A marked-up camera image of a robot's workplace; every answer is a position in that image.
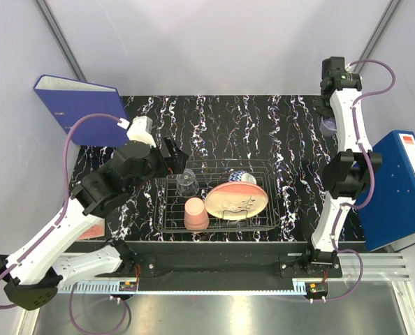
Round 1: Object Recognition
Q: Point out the black wire dish rack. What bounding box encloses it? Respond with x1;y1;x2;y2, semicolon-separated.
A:
154;159;279;234

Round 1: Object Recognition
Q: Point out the purple cable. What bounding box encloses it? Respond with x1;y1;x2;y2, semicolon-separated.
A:
0;113;124;310
333;59;397;210

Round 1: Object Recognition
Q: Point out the lavender plastic cup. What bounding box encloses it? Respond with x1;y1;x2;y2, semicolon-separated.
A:
320;117;337;137

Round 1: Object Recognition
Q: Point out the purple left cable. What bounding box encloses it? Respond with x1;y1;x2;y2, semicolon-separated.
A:
0;113;124;310

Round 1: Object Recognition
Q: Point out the blue ring binder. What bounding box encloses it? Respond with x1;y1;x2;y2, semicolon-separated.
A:
358;131;415;251

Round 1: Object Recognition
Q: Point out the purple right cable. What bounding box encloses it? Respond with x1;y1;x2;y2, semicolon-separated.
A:
333;59;397;210

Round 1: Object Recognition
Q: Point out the aluminium frame post left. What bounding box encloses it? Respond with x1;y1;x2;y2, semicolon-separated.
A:
33;0;87;81

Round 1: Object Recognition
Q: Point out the pink beige plate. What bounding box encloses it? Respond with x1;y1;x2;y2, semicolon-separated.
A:
204;181;269;221

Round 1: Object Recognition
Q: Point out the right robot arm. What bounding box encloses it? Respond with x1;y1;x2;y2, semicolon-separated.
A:
301;57;382;277

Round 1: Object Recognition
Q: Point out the aluminium frame post right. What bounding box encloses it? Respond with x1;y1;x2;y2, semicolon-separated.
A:
358;0;404;61

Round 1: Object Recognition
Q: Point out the picture card with red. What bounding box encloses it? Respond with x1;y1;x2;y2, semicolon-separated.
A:
78;219;105;241

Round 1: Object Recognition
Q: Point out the pink plastic cup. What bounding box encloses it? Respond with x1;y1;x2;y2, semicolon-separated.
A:
184;198;209;230

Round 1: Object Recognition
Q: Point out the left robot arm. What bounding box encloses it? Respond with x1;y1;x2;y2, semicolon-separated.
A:
0;137;189;311

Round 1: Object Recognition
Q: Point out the aluminium frame post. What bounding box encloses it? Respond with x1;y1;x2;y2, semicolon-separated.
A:
33;0;87;81
358;0;404;61

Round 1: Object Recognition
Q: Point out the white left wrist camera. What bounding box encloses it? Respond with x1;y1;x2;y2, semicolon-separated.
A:
117;116;156;148

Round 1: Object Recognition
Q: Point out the white slotted cable duct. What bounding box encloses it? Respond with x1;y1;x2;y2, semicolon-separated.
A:
58;281;138;295

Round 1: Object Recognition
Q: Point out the clear glass tumbler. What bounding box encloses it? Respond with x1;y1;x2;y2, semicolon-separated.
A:
175;169;199;198

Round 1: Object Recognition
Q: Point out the blue white patterned bowl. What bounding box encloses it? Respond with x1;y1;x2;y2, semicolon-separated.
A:
228;170;257;185

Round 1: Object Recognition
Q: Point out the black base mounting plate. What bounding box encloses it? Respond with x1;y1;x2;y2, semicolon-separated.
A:
80;241;357;295

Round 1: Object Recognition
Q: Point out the purple ring binder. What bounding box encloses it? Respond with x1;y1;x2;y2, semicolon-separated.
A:
34;75;127;147

